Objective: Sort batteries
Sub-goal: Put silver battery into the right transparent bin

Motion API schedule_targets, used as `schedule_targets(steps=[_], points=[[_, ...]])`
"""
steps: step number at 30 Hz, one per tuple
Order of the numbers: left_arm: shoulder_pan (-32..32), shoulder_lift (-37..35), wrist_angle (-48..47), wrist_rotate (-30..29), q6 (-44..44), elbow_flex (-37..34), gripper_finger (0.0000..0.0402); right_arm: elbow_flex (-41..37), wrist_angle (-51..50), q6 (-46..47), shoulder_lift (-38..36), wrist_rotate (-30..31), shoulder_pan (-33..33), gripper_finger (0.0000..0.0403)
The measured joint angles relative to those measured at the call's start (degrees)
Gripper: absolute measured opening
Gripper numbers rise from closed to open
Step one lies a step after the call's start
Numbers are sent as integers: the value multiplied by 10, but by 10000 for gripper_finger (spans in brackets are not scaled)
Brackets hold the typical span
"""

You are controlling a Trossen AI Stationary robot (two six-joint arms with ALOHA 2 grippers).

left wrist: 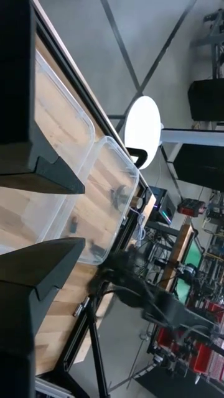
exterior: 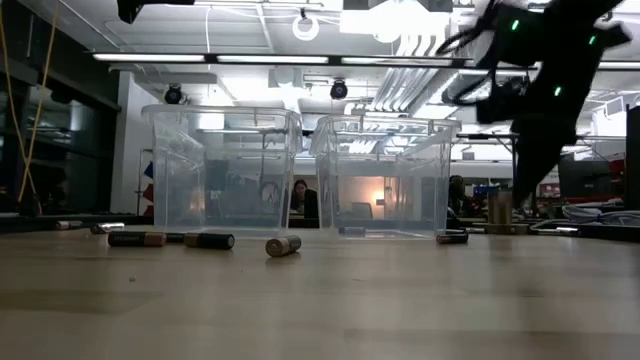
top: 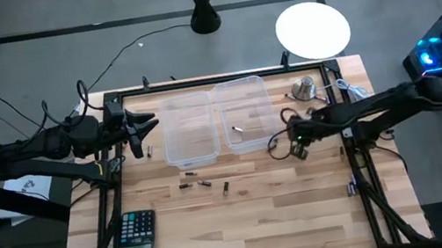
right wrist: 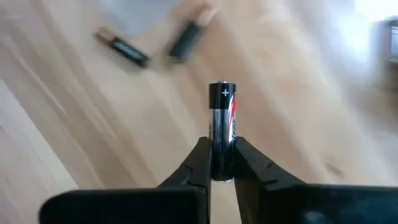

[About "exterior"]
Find clear plastic bin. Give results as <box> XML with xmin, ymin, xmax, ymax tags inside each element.
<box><xmin>308</xmin><ymin>113</ymin><xmax>463</xmax><ymax>239</ymax></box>
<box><xmin>141</xmin><ymin>103</ymin><xmax>304</xmax><ymax>237</ymax></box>

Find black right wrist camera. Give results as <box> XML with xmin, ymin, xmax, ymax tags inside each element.
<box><xmin>475</xmin><ymin>77</ymin><xmax>529</xmax><ymax>125</ymax></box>

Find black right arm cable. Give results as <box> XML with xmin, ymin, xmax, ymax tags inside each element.
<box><xmin>435</xmin><ymin>12</ymin><xmax>501</xmax><ymax>106</ymax></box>

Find white ceiling ring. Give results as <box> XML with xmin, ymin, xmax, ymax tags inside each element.
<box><xmin>291</xmin><ymin>13</ymin><xmax>321</xmax><ymax>43</ymax></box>

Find white ceiling ducts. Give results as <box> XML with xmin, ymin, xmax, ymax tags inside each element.
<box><xmin>369</xmin><ymin>32</ymin><xmax>454</xmax><ymax>115</ymax></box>

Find black ceiling camera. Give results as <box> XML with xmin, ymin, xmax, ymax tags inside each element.
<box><xmin>329</xmin><ymin>77</ymin><xmax>350</xmax><ymax>101</ymax></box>
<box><xmin>163</xmin><ymin>83</ymin><xmax>184</xmax><ymax>106</ymax></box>

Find person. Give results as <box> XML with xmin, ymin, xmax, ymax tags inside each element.
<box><xmin>289</xmin><ymin>178</ymin><xmax>320</xmax><ymax>220</ymax></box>
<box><xmin>447</xmin><ymin>174</ymin><xmax>469</xmax><ymax>221</ymax></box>

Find black aluminium table frame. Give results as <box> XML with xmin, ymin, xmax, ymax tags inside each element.
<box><xmin>0</xmin><ymin>212</ymin><xmax>640</xmax><ymax>242</ymax></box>

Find yellow extension cable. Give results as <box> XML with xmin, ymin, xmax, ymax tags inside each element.
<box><xmin>0</xmin><ymin>0</ymin><xmax>61</xmax><ymax>205</ymax></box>

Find long ceiling light strip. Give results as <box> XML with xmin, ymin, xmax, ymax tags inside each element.
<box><xmin>91</xmin><ymin>51</ymin><xmax>474</xmax><ymax>68</ymax></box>

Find silver black battery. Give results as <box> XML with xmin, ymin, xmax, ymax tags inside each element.
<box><xmin>89</xmin><ymin>222</ymin><xmax>126</xmax><ymax>235</ymax></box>

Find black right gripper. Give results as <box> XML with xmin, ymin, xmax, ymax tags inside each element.
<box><xmin>512</xmin><ymin>67</ymin><xmax>594</xmax><ymax>207</ymax></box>

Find black monitor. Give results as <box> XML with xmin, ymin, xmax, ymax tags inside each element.
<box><xmin>558</xmin><ymin>153</ymin><xmax>615</xmax><ymax>200</ymax></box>

